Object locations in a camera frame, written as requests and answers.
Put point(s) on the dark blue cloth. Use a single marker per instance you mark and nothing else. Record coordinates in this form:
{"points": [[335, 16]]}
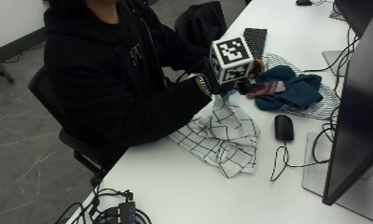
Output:
{"points": [[296, 90]]}

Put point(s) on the small black device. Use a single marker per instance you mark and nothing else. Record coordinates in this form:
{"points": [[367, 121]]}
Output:
{"points": [[304, 2]]}

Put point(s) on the silver monitor stand base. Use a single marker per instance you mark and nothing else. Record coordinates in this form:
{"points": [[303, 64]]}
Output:
{"points": [[315, 174]]}

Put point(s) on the large black monitor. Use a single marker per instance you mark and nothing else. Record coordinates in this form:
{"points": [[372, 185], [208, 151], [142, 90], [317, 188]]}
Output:
{"points": [[360, 109]]}

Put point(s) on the black backpack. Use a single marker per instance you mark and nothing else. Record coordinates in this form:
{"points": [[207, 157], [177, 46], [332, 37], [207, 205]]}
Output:
{"points": [[202, 23]]}

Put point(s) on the black hub with blue lights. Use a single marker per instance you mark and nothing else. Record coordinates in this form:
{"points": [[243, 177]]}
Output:
{"points": [[122, 213]]}

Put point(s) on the person in black hoodie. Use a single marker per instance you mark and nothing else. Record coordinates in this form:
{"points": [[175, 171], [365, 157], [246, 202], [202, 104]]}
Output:
{"points": [[109, 77]]}

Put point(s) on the small silver stand base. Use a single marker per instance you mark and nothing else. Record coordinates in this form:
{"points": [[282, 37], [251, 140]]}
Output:
{"points": [[333, 60]]}

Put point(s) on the white thin-striped cloth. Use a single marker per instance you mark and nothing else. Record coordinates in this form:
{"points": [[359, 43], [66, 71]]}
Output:
{"points": [[321, 107]]}

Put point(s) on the black keyboard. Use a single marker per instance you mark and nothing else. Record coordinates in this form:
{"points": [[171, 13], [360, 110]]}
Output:
{"points": [[256, 42]]}

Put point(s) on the small black monitor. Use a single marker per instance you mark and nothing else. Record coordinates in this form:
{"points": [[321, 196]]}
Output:
{"points": [[356, 14]]}

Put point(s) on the maroon patterned cloth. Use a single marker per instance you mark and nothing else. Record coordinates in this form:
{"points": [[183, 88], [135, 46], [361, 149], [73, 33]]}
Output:
{"points": [[267, 88]]}

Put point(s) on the black computer mouse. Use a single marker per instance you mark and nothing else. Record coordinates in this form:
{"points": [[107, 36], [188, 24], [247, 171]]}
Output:
{"points": [[284, 127]]}

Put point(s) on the white black-checked cloth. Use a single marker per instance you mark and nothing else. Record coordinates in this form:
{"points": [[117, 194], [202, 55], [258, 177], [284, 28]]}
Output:
{"points": [[224, 137]]}

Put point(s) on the silver wristwatch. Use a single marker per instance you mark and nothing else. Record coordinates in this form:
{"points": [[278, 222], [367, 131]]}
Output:
{"points": [[203, 84]]}

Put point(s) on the black office chair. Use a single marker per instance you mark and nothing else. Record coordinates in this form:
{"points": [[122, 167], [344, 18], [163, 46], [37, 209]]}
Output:
{"points": [[66, 137]]}

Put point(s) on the white marker cube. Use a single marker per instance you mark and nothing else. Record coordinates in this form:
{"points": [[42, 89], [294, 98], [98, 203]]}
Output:
{"points": [[232, 59]]}

